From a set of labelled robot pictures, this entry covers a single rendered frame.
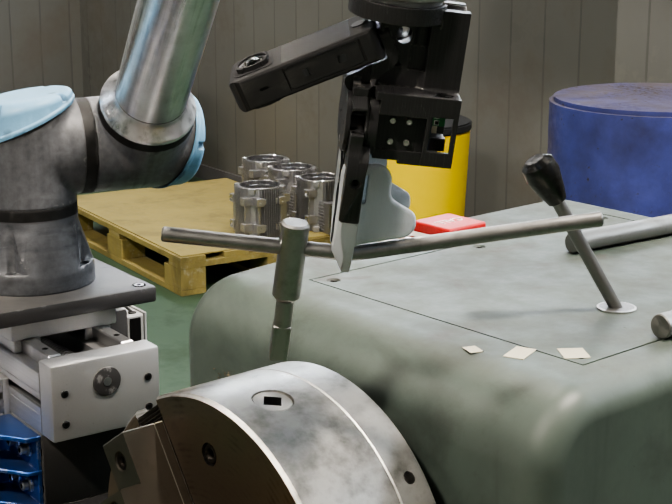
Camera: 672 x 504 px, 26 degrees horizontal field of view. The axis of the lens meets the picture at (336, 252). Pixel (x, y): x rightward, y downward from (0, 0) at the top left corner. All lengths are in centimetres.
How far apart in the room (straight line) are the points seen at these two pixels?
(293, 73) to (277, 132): 652
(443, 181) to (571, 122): 129
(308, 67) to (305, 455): 30
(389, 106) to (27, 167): 76
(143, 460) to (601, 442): 37
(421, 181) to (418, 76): 451
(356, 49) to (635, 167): 331
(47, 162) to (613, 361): 78
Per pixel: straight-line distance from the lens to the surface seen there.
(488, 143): 622
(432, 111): 105
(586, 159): 438
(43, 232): 175
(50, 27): 946
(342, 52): 104
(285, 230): 110
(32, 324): 173
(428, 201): 560
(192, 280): 594
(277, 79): 104
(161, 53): 162
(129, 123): 172
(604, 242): 157
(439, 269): 147
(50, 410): 166
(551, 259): 153
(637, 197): 434
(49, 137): 173
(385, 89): 105
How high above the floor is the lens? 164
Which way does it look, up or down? 14 degrees down
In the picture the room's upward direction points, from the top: straight up
